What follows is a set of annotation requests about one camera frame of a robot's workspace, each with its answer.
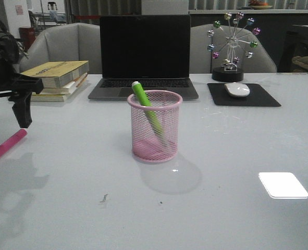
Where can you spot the white box behind laptop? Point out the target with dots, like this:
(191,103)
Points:
(164,7)

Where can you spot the bottom cream book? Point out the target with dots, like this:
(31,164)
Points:
(49,98)

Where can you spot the top yellow book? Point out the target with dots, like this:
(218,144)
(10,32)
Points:
(56,74)

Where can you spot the fruit bowl on counter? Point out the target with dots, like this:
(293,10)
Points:
(259,5)

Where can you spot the red trash bin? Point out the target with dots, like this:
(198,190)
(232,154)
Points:
(27,35)

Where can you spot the ferris wheel desk toy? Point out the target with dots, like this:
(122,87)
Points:
(229,70)

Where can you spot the grey armchair left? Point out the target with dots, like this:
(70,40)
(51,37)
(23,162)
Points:
(69,42)

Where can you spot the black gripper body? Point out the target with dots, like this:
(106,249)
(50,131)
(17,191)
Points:
(19,87)

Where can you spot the pink mesh pen holder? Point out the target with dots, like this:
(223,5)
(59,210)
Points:
(154,128)

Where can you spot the dark grey laptop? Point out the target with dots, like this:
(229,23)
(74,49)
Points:
(151,49)

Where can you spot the pink highlighter pen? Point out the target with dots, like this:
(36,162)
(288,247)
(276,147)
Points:
(12,141)

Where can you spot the grey armchair right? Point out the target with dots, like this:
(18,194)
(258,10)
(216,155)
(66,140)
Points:
(206,52)

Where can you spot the middle cream book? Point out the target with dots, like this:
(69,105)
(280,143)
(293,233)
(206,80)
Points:
(66,89)

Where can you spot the grey armchair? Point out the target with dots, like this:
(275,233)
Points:
(206,52)
(69,42)

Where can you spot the olive cushion at right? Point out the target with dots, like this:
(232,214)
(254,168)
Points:
(306,64)

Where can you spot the white computer mouse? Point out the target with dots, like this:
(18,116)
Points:
(236,89)

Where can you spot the cream book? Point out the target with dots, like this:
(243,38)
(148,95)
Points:
(49,98)
(66,89)

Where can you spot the black mouse pad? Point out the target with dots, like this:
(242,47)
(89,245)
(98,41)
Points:
(258,96)

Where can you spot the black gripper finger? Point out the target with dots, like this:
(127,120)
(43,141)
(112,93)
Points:
(21,108)

